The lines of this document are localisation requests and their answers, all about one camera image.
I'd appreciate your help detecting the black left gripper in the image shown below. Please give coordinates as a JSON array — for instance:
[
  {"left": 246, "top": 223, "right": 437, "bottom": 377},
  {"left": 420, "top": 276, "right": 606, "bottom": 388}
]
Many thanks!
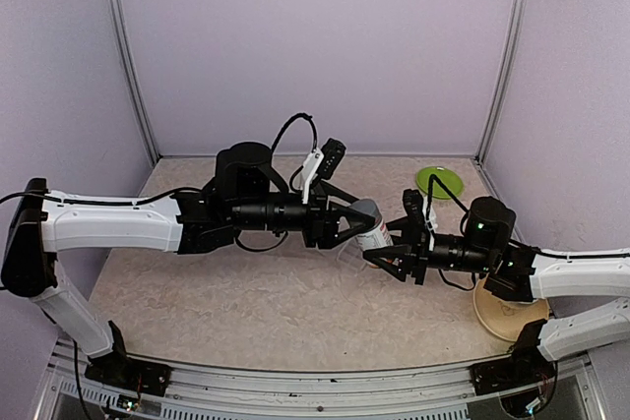
[{"left": 231, "top": 183, "right": 376, "bottom": 250}]

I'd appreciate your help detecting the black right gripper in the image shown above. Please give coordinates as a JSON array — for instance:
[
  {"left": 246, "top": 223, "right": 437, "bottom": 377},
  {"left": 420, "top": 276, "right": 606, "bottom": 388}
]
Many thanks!
[{"left": 363, "top": 215, "right": 495, "bottom": 286}]

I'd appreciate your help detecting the orange grey-capped pill bottle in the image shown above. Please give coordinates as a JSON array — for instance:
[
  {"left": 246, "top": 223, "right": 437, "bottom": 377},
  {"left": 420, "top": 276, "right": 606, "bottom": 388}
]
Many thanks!
[{"left": 351, "top": 199, "right": 393, "bottom": 251}]

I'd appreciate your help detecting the clear plastic pill organizer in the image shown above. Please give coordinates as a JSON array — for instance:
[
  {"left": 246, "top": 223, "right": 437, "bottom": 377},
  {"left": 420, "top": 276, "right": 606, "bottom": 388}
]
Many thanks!
[{"left": 336, "top": 242, "right": 368, "bottom": 283}]

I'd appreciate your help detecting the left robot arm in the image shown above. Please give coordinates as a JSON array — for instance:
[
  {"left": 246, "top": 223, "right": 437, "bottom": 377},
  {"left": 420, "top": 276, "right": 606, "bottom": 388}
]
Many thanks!
[{"left": 1, "top": 140, "right": 375, "bottom": 386}]

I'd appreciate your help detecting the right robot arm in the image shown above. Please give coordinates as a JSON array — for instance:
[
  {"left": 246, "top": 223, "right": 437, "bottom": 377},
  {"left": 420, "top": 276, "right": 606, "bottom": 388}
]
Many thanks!
[{"left": 363, "top": 191, "right": 629, "bottom": 385}]

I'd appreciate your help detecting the green plate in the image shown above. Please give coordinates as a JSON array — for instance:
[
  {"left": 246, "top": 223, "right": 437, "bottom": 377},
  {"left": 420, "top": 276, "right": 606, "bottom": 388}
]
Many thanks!
[{"left": 415, "top": 166, "right": 465, "bottom": 200}]

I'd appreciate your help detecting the beige plate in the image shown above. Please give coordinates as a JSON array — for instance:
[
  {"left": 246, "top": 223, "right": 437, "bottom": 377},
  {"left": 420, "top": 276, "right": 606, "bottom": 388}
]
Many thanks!
[{"left": 472, "top": 281, "right": 551, "bottom": 342}]

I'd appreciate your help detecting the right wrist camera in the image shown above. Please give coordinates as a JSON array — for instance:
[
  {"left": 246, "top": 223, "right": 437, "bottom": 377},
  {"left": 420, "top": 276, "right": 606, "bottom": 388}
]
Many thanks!
[{"left": 402, "top": 189, "right": 438, "bottom": 250}]

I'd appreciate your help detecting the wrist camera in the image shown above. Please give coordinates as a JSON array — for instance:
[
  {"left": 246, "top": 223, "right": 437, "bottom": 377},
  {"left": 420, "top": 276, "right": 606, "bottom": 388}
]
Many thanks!
[
  {"left": 402, "top": 189, "right": 438, "bottom": 250},
  {"left": 297, "top": 138, "right": 347, "bottom": 205}
]

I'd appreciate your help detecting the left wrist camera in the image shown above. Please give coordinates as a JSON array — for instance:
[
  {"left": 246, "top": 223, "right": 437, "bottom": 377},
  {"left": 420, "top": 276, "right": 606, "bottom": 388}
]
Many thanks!
[{"left": 297, "top": 138, "right": 347, "bottom": 205}]

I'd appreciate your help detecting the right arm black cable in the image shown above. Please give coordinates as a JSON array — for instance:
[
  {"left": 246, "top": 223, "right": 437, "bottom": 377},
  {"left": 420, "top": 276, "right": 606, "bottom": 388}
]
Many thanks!
[{"left": 426, "top": 174, "right": 472, "bottom": 214}]

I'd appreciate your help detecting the front aluminium rail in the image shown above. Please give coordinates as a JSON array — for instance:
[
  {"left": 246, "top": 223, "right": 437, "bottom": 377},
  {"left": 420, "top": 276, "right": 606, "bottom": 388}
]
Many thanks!
[{"left": 36, "top": 338, "right": 604, "bottom": 420}]

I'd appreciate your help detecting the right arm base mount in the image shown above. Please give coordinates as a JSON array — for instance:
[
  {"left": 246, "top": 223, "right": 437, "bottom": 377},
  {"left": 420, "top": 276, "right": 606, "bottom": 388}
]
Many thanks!
[{"left": 469, "top": 344, "right": 558, "bottom": 395}]

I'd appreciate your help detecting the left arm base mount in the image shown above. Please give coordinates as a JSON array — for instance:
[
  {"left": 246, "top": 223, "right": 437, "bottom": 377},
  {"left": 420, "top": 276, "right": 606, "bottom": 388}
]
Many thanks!
[{"left": 85, "top": 351, "right": 172, "bottom": 397}]

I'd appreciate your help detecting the right aluminium frame post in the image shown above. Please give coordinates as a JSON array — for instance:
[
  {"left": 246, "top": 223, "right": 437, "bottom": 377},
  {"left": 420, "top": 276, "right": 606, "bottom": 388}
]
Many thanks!
[{"left": 475, "top": 0, "right": 527, "bottom": 167}]

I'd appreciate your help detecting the aluminium frame post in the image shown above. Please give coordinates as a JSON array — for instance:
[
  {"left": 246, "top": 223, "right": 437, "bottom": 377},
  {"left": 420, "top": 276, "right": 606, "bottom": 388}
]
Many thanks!
[
  {"left": 475, "top": 0, "right": 527, "bottom": 167},
  {"left": 107, "top": 0, "right": 161, "bottom": 167}
]

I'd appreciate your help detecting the left aluminium frame post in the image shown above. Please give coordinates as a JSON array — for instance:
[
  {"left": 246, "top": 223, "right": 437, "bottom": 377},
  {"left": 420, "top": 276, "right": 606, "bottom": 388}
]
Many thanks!
[{"left": 107, "top": 0, "right": 161, "bottom": 167}]

